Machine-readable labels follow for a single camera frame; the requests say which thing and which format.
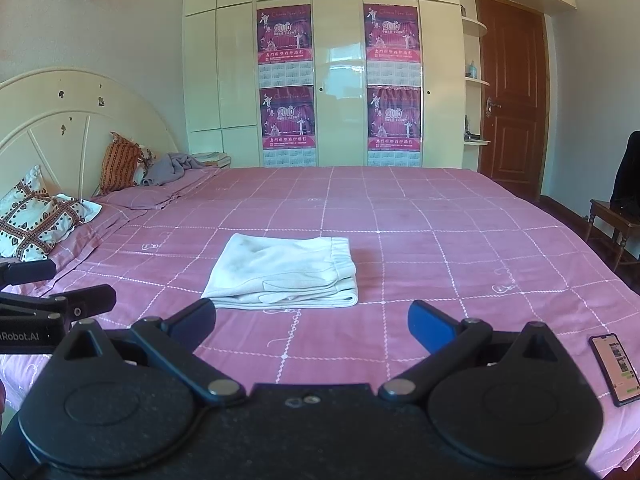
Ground white pants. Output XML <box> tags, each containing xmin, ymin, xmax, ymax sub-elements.
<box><xmin>201</xmin><ymin>232</ymin><xmax>360</xmax><ymax>310</ymax></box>

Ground black jacket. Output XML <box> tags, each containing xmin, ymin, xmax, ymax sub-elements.
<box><xmin>611</xmin><ymin>131</ymin><xmax>640</xmax><ymax>216</ymax></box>

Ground cream wardrobe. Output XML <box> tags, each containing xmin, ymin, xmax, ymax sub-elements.
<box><xmin>181</xmin><ymin>0</ymin><xmax>576</xmax><ymax>168</ymax></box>

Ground brown wooden door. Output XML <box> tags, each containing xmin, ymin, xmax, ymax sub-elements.
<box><xmin>475</xmin><ymin>0</ymin><xmax>551</xmax><ymax>203</ymax></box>

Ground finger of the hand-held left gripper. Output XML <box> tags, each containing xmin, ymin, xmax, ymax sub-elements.
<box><xmin>0</xmin><ymin>259</ymin><xmax>57</xmax><ymax>288</ymax></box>
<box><xmin>0</xmin><ymin>284</ymin><xmax>117</xmax><ymax>318</ymax></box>

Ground white patterned pillow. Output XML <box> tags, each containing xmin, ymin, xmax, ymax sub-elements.
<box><xmin>0</xmin><ymin>165</ymin><xmax>103</xmax><ymax>262</ymax></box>

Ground pink pillow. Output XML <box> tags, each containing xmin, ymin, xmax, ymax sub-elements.
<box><xmin>92</xmin><ymin>167</ymin><xmax>221</xmax><ymax>210</ymax></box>

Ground wooden stool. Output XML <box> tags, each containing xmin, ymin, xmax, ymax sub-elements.
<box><xmin>586</xmin><ymin>199</ymin><xmax>640</xmax><ymax>268</ymax></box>

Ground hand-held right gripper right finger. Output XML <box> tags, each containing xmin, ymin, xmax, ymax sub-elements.
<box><xmin>377</xmin><ymin>300</ymin><xmax>573</xmax><ymax>406</ymax></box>

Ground cream bed headboard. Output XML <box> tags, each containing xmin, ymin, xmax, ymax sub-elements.
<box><xmin>0</xmin><ymin>67</ymin><xmax>181</xmax><ymax>201</ymax></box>

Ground black smartphone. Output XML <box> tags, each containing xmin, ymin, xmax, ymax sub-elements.
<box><xmin>589</xmin><ymin>332</ymin><xmax>640</xmax><ymax>407</ymax></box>

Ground stack of books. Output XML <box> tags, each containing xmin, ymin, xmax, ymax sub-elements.
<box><xmin>192</xmin><ymin>151</ymin><xmax>232</xmax><ymax>170</ymax></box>

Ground grey cloth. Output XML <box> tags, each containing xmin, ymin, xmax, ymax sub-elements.
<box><xmin>140</xmin><ymin>152</ymin><xmax>206</xmax><ymax>187</ymax></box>

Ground pink checked bed sheet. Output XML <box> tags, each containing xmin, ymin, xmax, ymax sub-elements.
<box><xmin>0</xmin><ymin>165</ymin><xmax>640</xmax><ymax>478</ymax></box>

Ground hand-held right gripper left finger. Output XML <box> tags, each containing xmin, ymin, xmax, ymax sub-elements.
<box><xmin>50</xmin><ymin>298</ymin><xmax>247</xmax><ymax>407</ymax></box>

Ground orange patterned pillow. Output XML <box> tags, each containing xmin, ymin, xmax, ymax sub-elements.
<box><xmin>99</xmin><ymin>132</ymin><xmax>151</xmax><ymax>196</ymax></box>

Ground cream corner shelves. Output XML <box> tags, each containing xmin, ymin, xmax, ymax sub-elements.
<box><xmin>457</xmin><ymin>0</ymin><xmax>492</xmax><ymax>147</ymax></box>

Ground purple calendar poster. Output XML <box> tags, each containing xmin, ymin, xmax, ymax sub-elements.
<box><xmin>256</xmin><ymin>6</ymin><xmax>314</xmax><ymax>87</ymax></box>
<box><xmin>366</xmin><ymin>85</ymin><xmax>424</xmax><ymax>167</ymax></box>
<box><xmin>259</xmin><ymin>86</ymin><xmax>317</xmax><ymax>167</ymax></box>
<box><xmin>363</xmin><ymin>4</ymin><xmax>421</xmax><ymax>85</ymax></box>

